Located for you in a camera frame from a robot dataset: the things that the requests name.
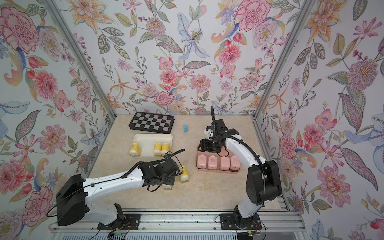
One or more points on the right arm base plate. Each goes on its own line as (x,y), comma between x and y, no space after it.
(236,222)

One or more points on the yellow sharpener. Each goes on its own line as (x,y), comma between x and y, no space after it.
(165,148)
(135,150)
(157,151)
(184,177)
(167,187)

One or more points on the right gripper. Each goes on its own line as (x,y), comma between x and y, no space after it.
(206,147)

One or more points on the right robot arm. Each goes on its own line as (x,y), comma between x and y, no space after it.
(263,177)

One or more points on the white storage tray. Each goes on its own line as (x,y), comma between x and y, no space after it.
(147,142)

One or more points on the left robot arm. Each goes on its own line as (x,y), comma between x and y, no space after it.
(77,199)

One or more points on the black white checkerboard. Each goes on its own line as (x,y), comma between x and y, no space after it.
(154,123)

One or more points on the pink storage tray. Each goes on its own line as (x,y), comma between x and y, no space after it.
(223,153)

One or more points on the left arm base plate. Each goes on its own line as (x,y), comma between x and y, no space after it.
(129,222)

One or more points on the pink sharpener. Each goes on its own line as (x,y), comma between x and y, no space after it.
(225,164)
(212,163)
(235,164)
(202,162)

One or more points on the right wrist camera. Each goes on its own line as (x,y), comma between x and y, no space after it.
(209,133)

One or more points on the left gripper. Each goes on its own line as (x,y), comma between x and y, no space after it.
(172,180)

